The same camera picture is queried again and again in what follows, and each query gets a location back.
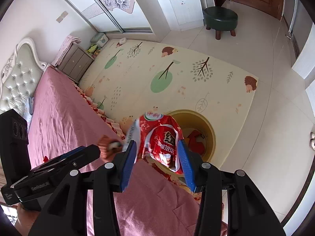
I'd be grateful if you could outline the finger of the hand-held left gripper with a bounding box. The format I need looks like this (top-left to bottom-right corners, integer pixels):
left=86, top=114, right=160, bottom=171
left=50, top=145, right=101, bottom=177
left=32, top=146, right=86, bottom=172

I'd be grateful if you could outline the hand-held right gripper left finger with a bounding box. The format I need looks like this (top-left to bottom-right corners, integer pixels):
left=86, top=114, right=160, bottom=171
left=28, top=140, right=137, bottom=236

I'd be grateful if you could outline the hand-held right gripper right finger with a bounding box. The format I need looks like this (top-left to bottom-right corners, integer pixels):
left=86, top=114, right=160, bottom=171
left=178, top=140, right=287, bottom=236

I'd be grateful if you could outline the brown snack wrapper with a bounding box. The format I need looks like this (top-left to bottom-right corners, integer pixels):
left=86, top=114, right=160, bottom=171
left=98, top=135, right=123, bottom=160

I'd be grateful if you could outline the yellow round bin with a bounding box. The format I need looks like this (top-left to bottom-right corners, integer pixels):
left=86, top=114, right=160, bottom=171
left=144, top=109, right=216, bottom=177

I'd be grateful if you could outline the red and white snack bag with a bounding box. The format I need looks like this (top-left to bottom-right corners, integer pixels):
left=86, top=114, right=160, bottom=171
left=124, top=112, right=189, bottom=175

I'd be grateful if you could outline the person's left forearm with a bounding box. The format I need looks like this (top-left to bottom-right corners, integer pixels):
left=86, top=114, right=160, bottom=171
left=15, top=204, right=42, bottom=236

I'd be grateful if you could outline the crumpled red packet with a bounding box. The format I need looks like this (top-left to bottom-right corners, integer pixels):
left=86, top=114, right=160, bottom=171
left=184, top=131, right=206, bottom=156

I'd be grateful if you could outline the pink bed sheet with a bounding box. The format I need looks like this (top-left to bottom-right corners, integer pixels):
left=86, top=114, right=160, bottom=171
left=15, top=66, right=228, bottom=236

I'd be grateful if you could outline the light blue pillow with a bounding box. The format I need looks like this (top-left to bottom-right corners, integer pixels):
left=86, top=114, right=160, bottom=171
left=27, top=97, right=35, bottom=128

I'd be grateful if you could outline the tufted grey headboard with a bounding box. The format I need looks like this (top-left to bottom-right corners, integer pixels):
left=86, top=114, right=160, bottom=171
left=0, top=37, right=47, bottom=115

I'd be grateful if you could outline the cream tree print play mat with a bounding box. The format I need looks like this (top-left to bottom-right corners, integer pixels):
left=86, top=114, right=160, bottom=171
left=79, top=38, right=259, bottom=177

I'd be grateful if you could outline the grey nightstand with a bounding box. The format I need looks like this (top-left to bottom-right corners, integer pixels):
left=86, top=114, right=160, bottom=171
left=57, top=42, right=95, bottom=83

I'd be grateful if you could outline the yellow green toy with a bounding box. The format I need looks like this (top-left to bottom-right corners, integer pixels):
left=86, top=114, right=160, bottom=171
left=87, top=44, right=101, bottom=56

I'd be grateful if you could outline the pink floral cloth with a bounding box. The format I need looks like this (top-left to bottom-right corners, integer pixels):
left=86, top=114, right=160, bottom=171
left=52, top=35, right=80, bottom=65

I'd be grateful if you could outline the green and white storage box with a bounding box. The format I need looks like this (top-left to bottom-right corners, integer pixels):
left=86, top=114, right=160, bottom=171
left=91, top=33, right=109, bottom=48

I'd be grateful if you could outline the white sliding door wardrobe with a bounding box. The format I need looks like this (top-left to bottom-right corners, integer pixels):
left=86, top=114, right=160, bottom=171
left=47, top=0, right=154, bottom=33

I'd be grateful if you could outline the green round stool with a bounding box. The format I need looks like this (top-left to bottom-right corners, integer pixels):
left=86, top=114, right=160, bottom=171
left=203, top=6, right=238, bottom=40

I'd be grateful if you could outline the beige wall switch plate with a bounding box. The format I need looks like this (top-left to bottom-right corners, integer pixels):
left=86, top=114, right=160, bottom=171
left=56, top=10, right=69, bottom=22

